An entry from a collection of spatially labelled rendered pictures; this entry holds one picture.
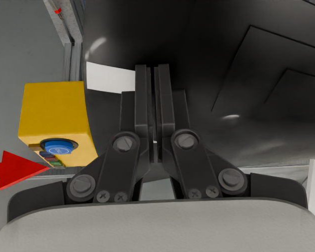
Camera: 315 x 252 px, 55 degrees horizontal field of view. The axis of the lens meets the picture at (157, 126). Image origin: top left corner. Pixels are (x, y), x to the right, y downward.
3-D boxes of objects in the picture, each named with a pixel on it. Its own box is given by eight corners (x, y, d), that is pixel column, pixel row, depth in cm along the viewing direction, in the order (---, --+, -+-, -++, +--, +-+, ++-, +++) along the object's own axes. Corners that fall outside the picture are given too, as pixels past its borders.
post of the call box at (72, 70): (84, 52, 59) (81, 108, 55) (69, 52, 59) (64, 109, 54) (81, 42, 57) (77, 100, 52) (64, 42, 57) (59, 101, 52)
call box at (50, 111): (106, 115, 61) (105, 166, 57) (56, 117, 61) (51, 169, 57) (90, 71, 46) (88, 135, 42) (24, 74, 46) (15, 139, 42)
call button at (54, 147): (76, 145, 48) (75, 155, 47) (50, 146, 47) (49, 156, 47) (69, 135, 44) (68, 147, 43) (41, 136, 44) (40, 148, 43)
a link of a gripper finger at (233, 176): (160, 225, 12) (155, 107, 17) (238, 221, 12) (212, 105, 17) (160, 186, 10) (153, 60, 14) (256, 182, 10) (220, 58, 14)
